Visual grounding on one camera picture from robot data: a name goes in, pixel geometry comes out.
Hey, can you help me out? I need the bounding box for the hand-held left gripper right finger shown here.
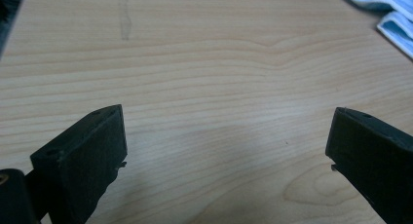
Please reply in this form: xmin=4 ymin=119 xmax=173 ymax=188
xmin=324 ymin=106 xmax=413 ymax=224

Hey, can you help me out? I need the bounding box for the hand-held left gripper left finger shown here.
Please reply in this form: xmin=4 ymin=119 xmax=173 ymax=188
xmin=29 ymin=103 xmax=129 ymax=224

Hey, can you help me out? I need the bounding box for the blue striped cloth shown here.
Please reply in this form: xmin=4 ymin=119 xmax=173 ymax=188
xmin=337 ymin=0 xmax=413 ymax=60

